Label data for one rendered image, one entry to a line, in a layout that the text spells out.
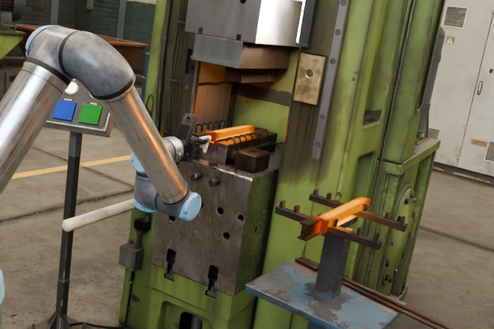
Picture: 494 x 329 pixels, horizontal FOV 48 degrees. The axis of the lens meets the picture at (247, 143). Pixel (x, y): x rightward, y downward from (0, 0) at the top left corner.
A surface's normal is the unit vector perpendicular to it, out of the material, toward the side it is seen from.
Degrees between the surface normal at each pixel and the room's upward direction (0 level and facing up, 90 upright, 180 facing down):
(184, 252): 90
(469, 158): 90
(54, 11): 90
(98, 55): 62
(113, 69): 73
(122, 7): 90
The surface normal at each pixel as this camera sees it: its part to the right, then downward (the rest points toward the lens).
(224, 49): -0.47, 0.12
